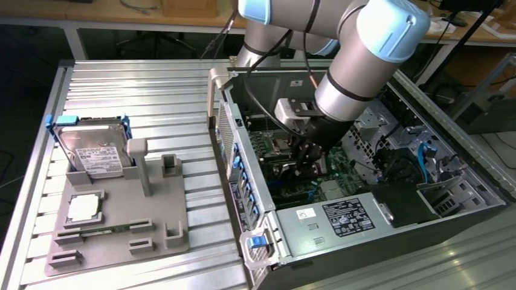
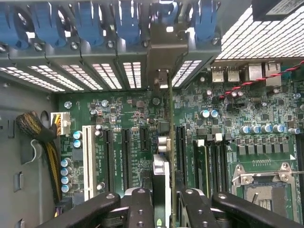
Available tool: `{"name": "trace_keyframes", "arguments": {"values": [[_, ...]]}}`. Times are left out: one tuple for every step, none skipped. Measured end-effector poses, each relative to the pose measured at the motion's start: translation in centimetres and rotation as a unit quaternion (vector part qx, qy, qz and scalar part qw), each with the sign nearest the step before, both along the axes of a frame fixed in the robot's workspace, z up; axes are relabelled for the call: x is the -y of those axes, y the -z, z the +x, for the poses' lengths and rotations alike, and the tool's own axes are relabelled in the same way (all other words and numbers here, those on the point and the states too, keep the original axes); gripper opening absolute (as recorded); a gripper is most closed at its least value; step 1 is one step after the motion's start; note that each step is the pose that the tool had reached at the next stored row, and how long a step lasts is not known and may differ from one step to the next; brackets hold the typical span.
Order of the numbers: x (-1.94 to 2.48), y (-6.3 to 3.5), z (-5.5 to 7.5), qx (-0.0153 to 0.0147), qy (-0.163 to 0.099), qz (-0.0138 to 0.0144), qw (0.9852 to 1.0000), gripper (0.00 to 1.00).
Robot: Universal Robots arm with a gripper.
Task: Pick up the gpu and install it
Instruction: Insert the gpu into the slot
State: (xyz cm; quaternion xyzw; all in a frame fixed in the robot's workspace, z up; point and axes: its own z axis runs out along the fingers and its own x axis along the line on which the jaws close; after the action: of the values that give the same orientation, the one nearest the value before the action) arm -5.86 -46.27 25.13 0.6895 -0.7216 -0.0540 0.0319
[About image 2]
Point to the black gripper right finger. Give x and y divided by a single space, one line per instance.
197 213

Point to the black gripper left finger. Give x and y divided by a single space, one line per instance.
141 211

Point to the RAM stick with white label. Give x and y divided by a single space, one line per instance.
205 166

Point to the black RAM slot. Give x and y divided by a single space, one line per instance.
218 166
225 166
300 154
211 166

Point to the long black expansion slot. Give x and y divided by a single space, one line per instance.
126 159
108 161
181 152

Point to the CPU socket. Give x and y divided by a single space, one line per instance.
268 202

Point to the short black expansion slot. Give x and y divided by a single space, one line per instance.
144 139

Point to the white expansion slot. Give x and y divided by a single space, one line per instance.
88 161

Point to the green motherboard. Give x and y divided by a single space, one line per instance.
133 111

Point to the thin metal locking lever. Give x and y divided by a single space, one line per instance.
298 172

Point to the white power connector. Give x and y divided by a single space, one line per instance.
64 123

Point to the grey power supply unit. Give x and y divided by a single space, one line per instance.
23 202

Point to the open black PC case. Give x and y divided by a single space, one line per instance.
95 55

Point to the blue card retention clip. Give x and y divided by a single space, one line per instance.
47 23
128 23
12 26
205 23
89 23
168 12

